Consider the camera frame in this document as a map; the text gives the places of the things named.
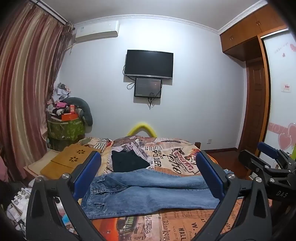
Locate yellow foam tube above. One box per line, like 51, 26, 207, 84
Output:
127, 121, 157, 138

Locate grey long pillow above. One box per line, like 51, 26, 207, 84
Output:
63, 97, 93, 127

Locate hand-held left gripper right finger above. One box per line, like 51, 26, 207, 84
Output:
195, 151, 272, 241

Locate small black wall monitor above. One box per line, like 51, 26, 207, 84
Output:
134, 77, 162, 98

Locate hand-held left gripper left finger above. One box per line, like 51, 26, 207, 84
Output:
26, 151, 104, 241

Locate black folded garment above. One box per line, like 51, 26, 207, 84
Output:
111, 149, 150, 173

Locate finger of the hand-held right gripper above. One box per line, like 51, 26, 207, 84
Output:
238, 150, 278, 178
257, 142, 289, 163

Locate black monitor cables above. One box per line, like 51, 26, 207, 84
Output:
127, 79, 162, 110

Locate wooden overhead cabinet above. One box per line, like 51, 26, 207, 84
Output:
220, 3, 289, 62

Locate wooden lap table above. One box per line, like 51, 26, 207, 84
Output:
40, 144, 102, 179

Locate black wall television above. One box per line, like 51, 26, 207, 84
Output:
124, 49, 174, 80

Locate striped red curtain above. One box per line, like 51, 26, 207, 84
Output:
0, 2, 74, 183

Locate pile of clothes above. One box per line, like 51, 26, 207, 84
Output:
46, 83, 73, 116

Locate white air conditioner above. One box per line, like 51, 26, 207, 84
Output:
73, 20, 120, 43

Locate green camouflage storage box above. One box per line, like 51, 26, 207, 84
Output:
47, 118, 85, 141

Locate blue denim pants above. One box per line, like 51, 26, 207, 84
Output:
81, 169, 220, 220

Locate white wardrobe door with hearts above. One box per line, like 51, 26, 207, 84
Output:
264, 29, 296, 160

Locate pile of papers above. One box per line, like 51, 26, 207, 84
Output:
6, 186, 33, 230

